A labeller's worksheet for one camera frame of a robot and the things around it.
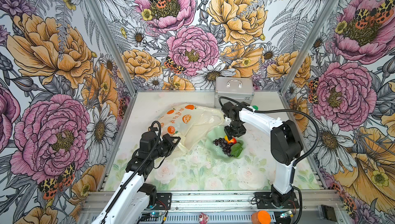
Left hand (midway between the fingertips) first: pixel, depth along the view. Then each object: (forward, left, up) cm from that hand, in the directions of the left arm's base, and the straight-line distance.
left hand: (181, 142), depth 78 cm
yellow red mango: (+6, -29, -11) cm, 31 cm away
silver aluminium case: (+39, -37, -1) cm, 54 cm away
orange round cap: (-31, -34, -5) cm, 46 cm away
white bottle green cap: (+26, -45, -5) cm, 52 cm away
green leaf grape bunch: (-1, -27, -9) cm, 29 cm away
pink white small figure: (-31, -10, -10) cm, 34 cm away
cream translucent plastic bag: (+14, -5, -3) cm, 15 cm away
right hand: (+5, -29, -8) cm, 31 cm away
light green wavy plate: (+1, -19, -15) cm, 25 cm away
